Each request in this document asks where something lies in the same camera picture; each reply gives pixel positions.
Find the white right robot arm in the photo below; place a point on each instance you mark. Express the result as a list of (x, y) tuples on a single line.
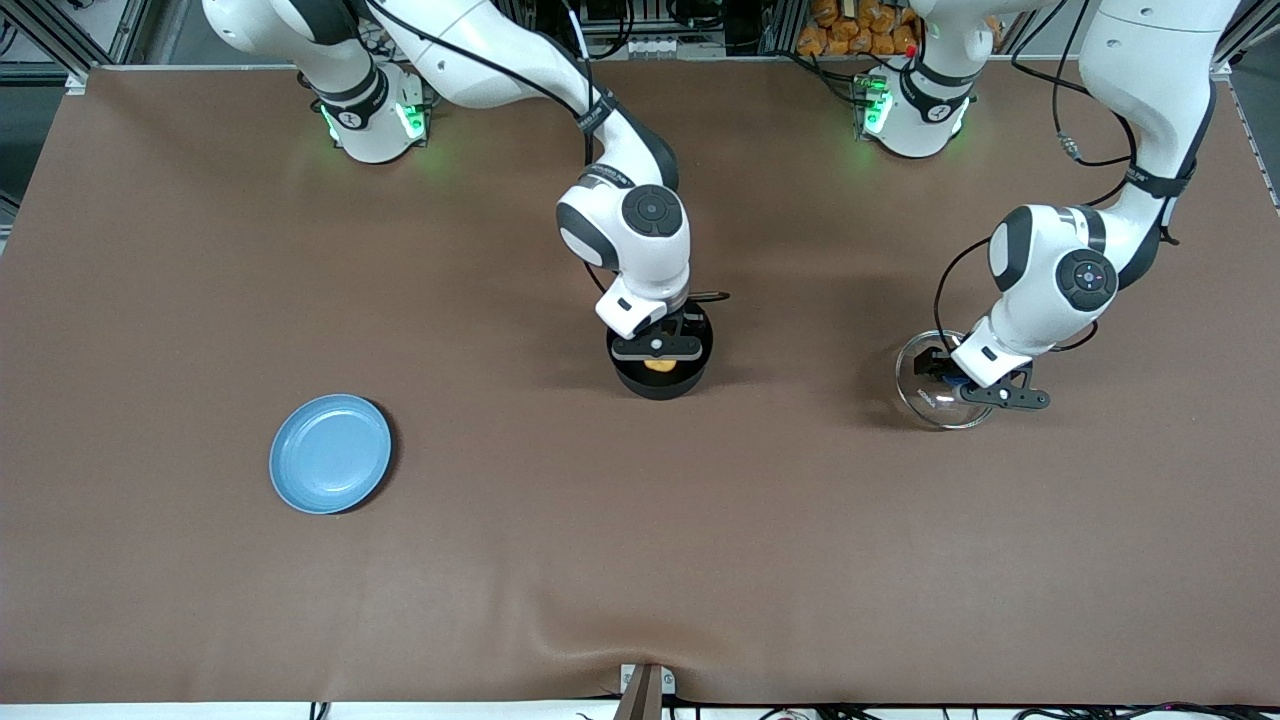
[(640, 215)]

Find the blue plate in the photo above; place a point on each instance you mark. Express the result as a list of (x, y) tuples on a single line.
[(330, 455)]

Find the metal corner bracket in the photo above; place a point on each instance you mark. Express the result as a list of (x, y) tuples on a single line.
[(76, 83)]

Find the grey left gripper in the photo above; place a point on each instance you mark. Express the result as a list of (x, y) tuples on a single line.
[(938, 364)]

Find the glass lid with blue knob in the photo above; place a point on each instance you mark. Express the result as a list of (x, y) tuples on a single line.
[(925, 400)]

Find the orange bag pile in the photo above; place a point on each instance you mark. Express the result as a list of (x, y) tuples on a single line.
[(860, 30)]

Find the brown table cloth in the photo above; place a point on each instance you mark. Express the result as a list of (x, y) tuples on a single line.
[(900, 550)]

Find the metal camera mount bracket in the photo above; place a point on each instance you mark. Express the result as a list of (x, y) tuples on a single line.
[(645, 695)]

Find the white terminal block strip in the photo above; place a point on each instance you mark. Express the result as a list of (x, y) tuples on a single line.
[(660, 46)]

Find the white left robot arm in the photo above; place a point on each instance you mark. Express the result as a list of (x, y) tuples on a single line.
[(1060, 270)]

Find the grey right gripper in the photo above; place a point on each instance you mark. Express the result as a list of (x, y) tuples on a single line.
[(689, 324)]

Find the aluminium extrusion post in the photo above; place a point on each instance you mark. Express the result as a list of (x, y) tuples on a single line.
[(778, 25)]

